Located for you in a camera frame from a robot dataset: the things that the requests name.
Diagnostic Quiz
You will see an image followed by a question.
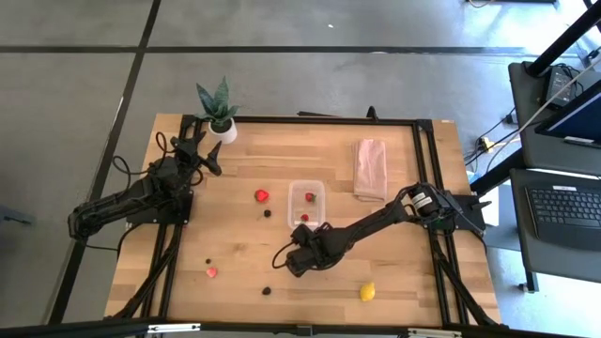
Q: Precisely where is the long black stand pole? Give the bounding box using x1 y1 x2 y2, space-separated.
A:
525 0 601 79

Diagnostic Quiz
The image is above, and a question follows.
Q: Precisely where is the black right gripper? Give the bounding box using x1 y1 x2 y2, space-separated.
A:
285 224 339 278

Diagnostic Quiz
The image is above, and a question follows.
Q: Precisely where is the clear plastic tupperware container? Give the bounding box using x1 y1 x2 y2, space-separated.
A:
287 179 327 232

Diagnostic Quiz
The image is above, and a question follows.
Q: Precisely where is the green plant in white pot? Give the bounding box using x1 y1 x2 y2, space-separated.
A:
194 76 240 146

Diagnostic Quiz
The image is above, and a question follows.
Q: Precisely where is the short black stand pole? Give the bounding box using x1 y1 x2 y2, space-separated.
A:
469 149 525 196

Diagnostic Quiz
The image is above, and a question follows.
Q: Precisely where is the pink folded cloth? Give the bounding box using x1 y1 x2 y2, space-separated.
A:
352 138 389 204

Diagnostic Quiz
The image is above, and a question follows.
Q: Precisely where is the black side desk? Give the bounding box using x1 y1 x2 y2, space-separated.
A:
508 59 601 176

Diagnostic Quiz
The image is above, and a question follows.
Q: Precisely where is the grey floor object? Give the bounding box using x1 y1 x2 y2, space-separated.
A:
0 206 37 227

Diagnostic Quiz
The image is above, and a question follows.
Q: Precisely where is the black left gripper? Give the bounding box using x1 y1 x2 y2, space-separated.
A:
169 131 223 178

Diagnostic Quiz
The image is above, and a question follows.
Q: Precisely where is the black laptop with keyboard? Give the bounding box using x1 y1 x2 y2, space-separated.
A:
510 167 601 283

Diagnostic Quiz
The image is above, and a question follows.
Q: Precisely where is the silver bracket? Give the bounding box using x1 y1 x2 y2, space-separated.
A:
146 322 202 335
407 327 464 338

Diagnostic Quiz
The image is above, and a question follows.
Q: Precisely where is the black aluminium table frame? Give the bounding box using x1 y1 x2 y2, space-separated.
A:
105 112 511 330

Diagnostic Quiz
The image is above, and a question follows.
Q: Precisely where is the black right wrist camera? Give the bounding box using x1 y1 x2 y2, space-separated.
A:
290 223 315 244

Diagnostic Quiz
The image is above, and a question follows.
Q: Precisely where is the black crossbar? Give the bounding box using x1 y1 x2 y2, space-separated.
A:
0 317 601 338

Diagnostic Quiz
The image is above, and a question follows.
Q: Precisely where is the dark monitor with blue screen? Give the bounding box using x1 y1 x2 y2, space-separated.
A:
534 77 601 150

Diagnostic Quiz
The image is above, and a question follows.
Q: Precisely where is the black power adapter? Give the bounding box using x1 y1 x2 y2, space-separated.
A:
546 65 583 108

